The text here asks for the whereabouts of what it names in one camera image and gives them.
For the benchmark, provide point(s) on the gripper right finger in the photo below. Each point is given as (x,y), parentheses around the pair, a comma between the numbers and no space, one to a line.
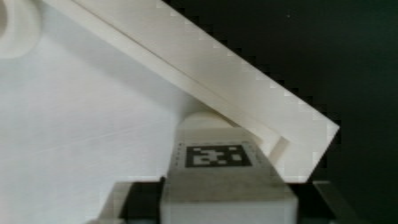
(325,208)

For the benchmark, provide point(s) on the white square table top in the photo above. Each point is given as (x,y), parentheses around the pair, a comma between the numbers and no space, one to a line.
(111,70)

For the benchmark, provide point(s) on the white table leg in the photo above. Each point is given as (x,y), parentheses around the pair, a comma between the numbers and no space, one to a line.
(223,187)

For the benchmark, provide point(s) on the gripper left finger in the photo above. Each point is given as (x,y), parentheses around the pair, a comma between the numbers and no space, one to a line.
(133,204)

